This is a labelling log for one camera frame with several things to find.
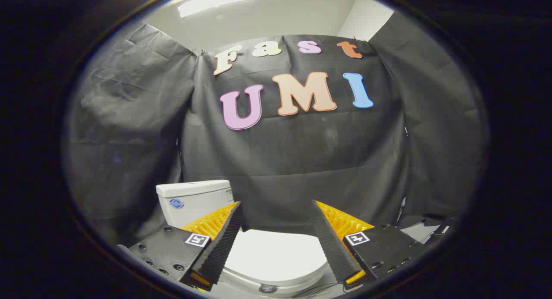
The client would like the white toilet tank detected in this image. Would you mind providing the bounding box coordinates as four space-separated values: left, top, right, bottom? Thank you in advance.
156 180 235 229

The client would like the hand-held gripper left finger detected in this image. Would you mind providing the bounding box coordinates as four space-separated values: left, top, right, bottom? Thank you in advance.
116 201 243 291

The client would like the white toilet lid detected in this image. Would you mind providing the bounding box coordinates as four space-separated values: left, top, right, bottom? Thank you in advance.
222 229 330 293

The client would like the black backdrop cloth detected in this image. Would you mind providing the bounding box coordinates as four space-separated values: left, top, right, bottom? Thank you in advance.
65 10 488 248

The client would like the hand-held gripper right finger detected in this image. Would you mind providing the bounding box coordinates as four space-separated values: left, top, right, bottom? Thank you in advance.
311 200 427 290

